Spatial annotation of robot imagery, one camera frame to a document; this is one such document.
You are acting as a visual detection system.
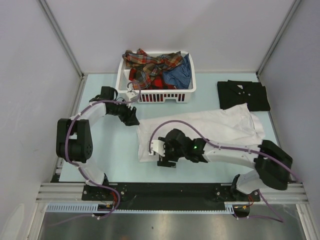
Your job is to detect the left aluminium corner post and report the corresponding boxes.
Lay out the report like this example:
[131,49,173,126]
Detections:
[36,0,84,79]

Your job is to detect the blue checked shirt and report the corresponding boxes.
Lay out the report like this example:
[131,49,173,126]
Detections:
[162,54,192,90]

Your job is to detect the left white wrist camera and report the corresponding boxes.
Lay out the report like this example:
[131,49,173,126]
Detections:
[124,90,140,103]

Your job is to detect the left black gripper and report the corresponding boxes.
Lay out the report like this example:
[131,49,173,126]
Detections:
[108,98,140,126]

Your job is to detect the red black plaid shirt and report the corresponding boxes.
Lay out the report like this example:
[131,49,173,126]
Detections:
[139,76,177,103]

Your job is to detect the folded black shirt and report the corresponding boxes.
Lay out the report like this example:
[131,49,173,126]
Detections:
[217,80,271,112]

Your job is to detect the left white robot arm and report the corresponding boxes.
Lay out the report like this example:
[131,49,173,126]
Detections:
[56,83,141,200]

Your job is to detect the white plastic laundry basket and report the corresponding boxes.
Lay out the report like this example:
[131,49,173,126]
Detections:
[115,49,197,103]

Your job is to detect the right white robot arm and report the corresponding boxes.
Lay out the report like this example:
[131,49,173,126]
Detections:
[150,128,293,201]

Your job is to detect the aluminium corner post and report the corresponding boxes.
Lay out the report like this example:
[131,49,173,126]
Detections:
[255,0,303,80]
[36,0,84,79]

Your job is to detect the brown plaid shirt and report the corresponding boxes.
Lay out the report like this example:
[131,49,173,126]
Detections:
[122,48,183,90]

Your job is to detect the aluminium frame rail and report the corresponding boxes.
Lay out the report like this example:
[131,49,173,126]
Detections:
[36,182,85,203]

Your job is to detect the white long sleeve shirt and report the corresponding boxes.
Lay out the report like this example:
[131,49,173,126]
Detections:
[137,103,266,163]

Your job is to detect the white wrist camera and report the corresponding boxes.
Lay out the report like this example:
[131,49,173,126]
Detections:
[124,90,140,103]
[149,140,165,157]

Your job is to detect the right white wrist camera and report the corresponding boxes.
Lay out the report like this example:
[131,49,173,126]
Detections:
[149,140,165,157]

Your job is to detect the white slotted cable duct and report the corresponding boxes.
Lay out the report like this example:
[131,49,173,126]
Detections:
[46,203,234,214]

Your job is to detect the right aluminium corner post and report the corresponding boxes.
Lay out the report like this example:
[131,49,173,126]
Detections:
[255,0,303,80]

